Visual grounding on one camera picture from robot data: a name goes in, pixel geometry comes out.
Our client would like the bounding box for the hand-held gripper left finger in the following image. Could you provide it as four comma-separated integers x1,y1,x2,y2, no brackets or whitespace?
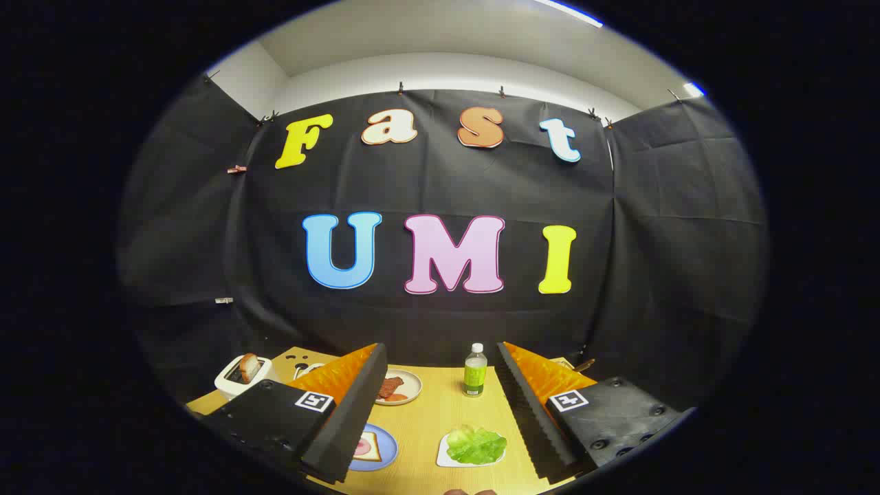
196,342,389,485

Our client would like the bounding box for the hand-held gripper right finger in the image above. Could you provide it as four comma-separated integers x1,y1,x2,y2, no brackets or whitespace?
494,341,696,485

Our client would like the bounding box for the green lettuce leaf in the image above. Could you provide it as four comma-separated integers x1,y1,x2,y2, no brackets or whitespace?
447,425,508,465

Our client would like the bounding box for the white bread slice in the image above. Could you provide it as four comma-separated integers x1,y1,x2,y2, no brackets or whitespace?
352,431,382,463

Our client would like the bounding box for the blue round plate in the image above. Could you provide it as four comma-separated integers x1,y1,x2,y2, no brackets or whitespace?
347,423,399,472

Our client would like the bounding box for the beige round plate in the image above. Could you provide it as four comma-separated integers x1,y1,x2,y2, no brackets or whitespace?
375,368,423,406

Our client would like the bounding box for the green label drink bottle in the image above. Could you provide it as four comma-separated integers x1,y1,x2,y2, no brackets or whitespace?
463,343,488,398

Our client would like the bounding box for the white square plate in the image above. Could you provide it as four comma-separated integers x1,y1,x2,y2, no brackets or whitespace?
437,430,506,468

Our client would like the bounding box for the white toaster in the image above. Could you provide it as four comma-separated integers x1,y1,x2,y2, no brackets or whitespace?
214,354,279,401

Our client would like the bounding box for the black backdrop cloth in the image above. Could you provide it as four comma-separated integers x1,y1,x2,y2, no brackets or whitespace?
117,74,769,413

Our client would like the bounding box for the row of small dark clips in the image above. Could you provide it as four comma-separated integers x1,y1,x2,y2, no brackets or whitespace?
203,69,683,129

